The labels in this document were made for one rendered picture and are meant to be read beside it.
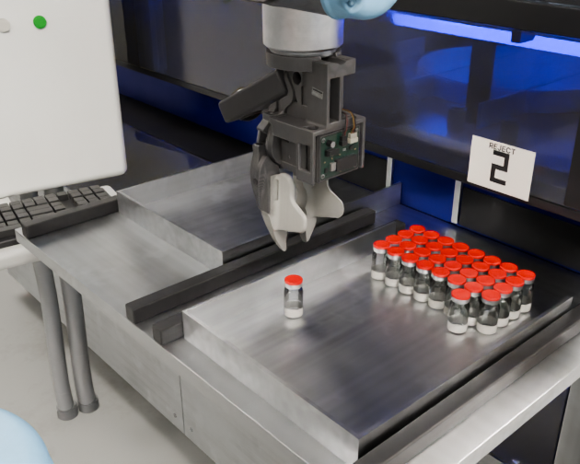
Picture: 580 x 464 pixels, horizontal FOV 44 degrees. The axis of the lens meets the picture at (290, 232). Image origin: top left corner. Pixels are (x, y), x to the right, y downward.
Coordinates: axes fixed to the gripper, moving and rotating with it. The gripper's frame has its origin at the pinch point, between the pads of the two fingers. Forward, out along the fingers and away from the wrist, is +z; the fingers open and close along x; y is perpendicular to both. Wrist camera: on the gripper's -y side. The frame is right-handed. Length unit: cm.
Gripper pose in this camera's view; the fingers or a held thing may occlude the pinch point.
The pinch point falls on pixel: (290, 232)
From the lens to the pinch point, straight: 77.3
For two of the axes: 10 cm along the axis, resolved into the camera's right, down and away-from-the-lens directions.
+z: 0.1, 9.0, 4.4
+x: 7.4, -3.0, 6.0
